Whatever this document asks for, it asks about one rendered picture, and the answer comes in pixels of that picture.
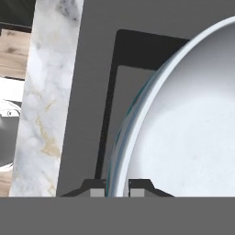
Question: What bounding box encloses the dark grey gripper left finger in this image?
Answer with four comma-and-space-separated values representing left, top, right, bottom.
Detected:
60, 178, 107, 197

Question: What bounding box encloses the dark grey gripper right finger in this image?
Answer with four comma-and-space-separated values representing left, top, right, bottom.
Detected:
128, 178, 175, 197

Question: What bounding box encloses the white bowl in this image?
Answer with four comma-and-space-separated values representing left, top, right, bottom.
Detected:
105, 16, 235, 197

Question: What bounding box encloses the white and grey round object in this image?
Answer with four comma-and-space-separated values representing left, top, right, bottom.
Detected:
0, 76, 26, 170

